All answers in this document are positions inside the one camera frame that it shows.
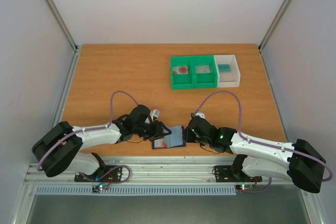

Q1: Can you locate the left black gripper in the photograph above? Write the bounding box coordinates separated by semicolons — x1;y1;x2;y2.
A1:
134;121;172;142

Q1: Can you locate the dark blue card holder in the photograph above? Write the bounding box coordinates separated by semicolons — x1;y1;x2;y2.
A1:
152;125;186;150

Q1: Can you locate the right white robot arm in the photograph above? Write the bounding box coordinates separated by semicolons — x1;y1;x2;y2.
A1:
183;116;326;194

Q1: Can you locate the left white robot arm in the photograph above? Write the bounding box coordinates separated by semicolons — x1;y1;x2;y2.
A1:
31;104;172;181

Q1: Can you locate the red patterned card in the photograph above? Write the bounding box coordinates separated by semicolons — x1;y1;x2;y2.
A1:
173;66;188;75

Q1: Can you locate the grey card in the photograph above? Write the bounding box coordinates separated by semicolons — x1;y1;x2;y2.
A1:
196;65;211;74

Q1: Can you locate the teal card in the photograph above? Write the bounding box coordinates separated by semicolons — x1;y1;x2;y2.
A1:
217;64;231;73

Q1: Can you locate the left green bin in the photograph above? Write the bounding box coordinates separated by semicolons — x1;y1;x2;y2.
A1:
170;56;194;90

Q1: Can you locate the green bin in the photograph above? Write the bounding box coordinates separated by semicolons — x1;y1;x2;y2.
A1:
170;56;194;90
192;55;218;88

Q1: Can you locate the middle green bin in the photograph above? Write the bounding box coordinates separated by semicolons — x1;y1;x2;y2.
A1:
192;55;218;88

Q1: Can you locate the white bin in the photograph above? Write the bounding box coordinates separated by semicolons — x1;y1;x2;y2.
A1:
214;55;241;88

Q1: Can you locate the right circuit board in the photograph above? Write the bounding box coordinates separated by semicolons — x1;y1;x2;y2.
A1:
236;184;256;191

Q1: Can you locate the circuit board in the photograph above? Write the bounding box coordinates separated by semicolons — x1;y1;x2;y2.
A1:
92;184;109;194
236;184;256;191

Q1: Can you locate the left circuit board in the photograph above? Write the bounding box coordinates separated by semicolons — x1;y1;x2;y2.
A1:
92;184;109;194

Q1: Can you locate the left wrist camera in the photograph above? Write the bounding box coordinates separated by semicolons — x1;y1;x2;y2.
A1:
150;109;160;121

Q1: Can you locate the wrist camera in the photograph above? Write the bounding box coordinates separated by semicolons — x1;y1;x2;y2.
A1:
150;109;160;121
191;112;206;119

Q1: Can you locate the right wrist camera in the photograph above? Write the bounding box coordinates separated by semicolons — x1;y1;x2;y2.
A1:
191;112;206;119

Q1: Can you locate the aluminium front rail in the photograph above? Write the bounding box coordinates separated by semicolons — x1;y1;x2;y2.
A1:
23;155;313;186

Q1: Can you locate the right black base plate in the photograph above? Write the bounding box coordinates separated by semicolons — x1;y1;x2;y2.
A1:
212;165;262;183

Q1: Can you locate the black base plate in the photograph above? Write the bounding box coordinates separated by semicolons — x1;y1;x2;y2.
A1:
212;165;262;183
74;165;131;184

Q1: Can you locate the grey slotted cable duct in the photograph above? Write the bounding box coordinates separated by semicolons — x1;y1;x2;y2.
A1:
35;185;236;196

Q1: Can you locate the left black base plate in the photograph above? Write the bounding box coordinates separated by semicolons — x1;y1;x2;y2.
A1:
74;165;131;184

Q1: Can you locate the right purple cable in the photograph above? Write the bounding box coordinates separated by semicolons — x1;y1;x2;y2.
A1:
195;90;334;182

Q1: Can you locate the right aluminium frame post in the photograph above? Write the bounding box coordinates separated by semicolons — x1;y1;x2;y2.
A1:
258;0;293;55

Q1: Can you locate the aluminium frame post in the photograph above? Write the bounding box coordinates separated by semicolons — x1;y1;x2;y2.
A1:
258;0;293;55
45;0;78;52

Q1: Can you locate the left aluminium frame post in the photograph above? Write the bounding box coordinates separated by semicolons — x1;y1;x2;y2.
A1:
45;0;78;52

